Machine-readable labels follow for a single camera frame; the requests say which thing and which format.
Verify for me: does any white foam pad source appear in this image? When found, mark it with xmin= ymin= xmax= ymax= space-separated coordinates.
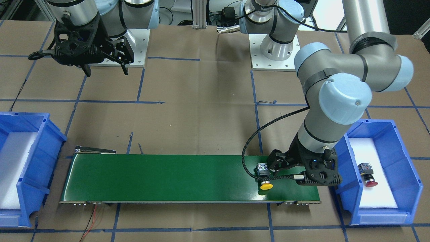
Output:
xmin=348 ymin=137 xmax=398 ymax=209

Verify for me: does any white foam pad destination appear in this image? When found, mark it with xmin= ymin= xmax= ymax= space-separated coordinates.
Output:
xmin=0 ymin=132 xmax=37 ymax=209

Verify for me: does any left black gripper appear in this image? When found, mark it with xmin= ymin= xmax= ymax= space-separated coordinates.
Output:
xmin=268 ymin=136 xmax=342 ymax=186

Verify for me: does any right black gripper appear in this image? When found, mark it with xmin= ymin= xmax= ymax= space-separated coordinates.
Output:
xmin=54 ymin=15 xmax=134 ymax=78

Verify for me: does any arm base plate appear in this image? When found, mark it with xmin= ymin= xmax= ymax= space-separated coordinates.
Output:
xmin=92 ymin=29 xmax=150 ymax=68
xmin=249 ymin=34 xmax=300 ymax=72

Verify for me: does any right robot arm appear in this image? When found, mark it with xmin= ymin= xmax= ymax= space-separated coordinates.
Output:
xmin=28 ymin=0 xmax=159 ymax=77

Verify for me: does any red black wire pair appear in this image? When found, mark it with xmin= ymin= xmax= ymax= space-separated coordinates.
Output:
xmin=80 ymin=204 xmax=101 ymax=242

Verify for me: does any black braided cable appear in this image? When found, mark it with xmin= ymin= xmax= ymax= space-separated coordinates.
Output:
xmin=242 ymin=106 xmax=311 ymax=184

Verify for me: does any green conveyor belt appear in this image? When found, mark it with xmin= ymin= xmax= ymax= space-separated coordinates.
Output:
xmin=60 ymin=147 xmax=321 ymax=205

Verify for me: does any red mushroom push button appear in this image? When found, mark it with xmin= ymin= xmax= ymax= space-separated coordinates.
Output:
xmin=357 ymin=163 xmax=378 ymax=188

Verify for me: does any aluminium frame post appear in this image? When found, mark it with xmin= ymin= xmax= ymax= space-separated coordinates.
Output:
xmin=191 ymin=0 xmax=209 ymax=30

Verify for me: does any blue destination bin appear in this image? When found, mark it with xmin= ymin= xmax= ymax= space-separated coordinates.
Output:
xmin=0 ymin=112 xmax=67 ymax=227

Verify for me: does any blue bin with buttons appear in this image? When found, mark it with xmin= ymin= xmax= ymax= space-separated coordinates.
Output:
xmin=335 ymin=119 xmax=423 ymax=225

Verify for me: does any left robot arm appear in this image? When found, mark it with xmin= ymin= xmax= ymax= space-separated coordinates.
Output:
xmin=241 ymin=0 xmax=414 ymax=190

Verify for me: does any yellow mushroom push button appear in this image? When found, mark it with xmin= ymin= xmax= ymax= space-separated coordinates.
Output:
xmin=254 ymin=163 xmax=273 ymax=191

